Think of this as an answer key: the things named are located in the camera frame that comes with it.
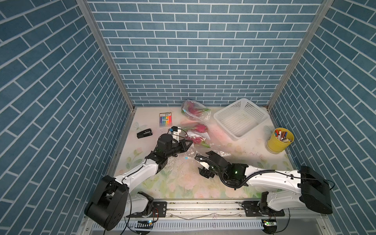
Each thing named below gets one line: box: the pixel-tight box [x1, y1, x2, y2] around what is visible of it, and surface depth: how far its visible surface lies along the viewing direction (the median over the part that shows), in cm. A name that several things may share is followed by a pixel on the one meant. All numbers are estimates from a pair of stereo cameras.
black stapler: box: [136, 128, 153, 139], surface depth 104 cm
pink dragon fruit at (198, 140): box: [187, 136, 211, 149], surface depth 86 cm
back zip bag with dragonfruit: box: [181, 99, 212, 122], surface depth 107 cm
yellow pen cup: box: [266, 127, 295, 155], surface depth 92 cm
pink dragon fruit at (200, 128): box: [193, 123, 208, 133], surface depth 98 cm
